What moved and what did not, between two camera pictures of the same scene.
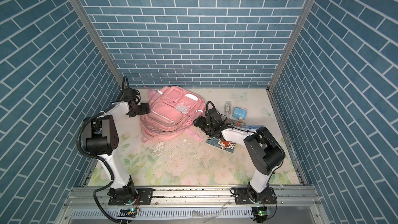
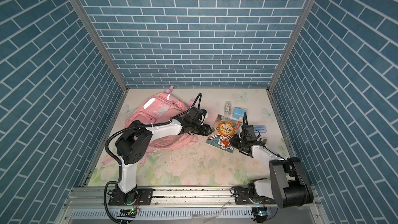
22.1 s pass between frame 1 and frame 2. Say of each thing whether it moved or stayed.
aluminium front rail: stayed
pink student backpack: moved
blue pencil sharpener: stayed
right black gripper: moved
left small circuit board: stayed
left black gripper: moved
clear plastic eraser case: stayed
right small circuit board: stayed
